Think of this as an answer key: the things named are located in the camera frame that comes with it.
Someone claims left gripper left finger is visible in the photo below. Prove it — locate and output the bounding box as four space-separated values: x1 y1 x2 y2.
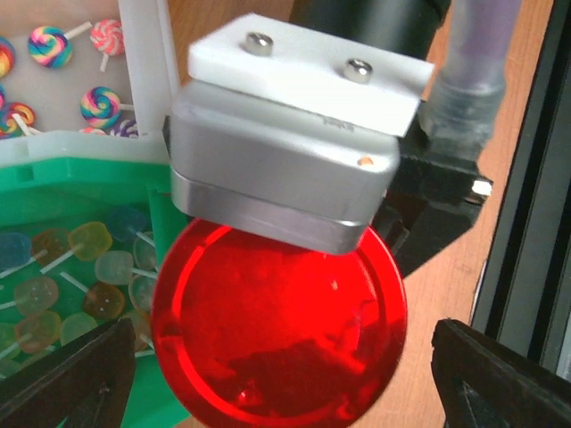
1 318 136 427

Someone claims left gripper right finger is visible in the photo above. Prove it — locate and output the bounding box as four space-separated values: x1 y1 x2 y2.
431 318 570 427

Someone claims red jar lid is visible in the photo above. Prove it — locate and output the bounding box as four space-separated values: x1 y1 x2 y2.
152 219 407 427

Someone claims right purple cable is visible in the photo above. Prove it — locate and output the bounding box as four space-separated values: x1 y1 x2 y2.
427 0 523 166

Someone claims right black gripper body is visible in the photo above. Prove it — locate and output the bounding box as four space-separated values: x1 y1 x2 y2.
161 0 494 280

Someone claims green candy bin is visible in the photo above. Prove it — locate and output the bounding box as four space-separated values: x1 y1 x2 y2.
0 151 193 428

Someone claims white candy bin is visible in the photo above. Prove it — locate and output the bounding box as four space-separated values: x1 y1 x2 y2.
1 1 180 167

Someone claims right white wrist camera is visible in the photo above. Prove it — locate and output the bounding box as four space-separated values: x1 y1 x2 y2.
170 13 434 254

